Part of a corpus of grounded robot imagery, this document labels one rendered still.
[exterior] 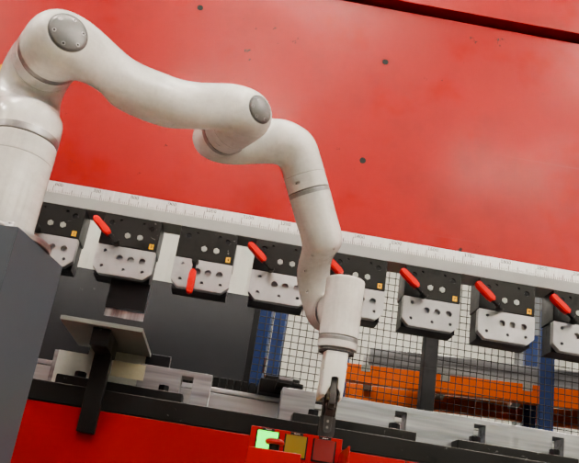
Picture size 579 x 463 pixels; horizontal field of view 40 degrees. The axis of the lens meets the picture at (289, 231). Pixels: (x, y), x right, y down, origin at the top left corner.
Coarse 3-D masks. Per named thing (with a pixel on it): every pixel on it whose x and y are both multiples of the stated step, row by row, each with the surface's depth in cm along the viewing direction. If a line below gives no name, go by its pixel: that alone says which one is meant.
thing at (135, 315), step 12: (120, 288) 201; (132, 288) 202; (144, 288) 202; (108, 300) 200; (120, 300) 200; (132, 300) 200; (144, 300) 201; (108, 312) 200; (120, 312) 200; (132, 312) 200; (144, 312) 201
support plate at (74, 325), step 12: (72, 324) 174; (84, 324) 172; (96, 324) 170; (108, 324) 171; (120, 324) 171; (84, 336) 184; (120, 336) 178; (132, 336) 176; (144, 336) 176; (120, 348) 190; (132, 348) 188; (144, 348) 186
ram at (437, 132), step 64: (0, 0) 225; (64, 0) 227; (128, 0) 229; (192, 0) 231; (256, 0) 233; (320, 0) 235; (192, 64) 223; (256, 64) 225; (320, 64) 227; (384, 64) 229; (448, 64) 232; (512, 64) 234; (576, 64) 236; (64, 128) 212; (128, 128) 214; (320, 128) 220; (384, 128) 222; (448, 128) 224; (512, 128) 226; (576, 128) 228; (128, 192) 208; (192, 192) 209; (256, 192) 211; (384, 192) 215; (448, 192) 217; (512, 192) 219; (576, 192) 221; (384, 256) 208; (512, 256) 212; (576, 256) 214
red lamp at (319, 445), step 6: (318, 444) 170; (324, 444) 170; (330, 444) 170; (318, 450) 169; (324, 450) 169; (330, 450) 170; (312, 456) 169; (318, 456) 169; (324, 456) 169; (330, 456) 169; (330, 462) 169
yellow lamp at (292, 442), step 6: (288, 438) 170; (294, 438) 170; (300, 438) 170; (306, 438) 170; (288, 444) 169; (294, 444) 170; (300, 444) 170; (288, 450) 169; (294, 450) 169; (300, 450) 169
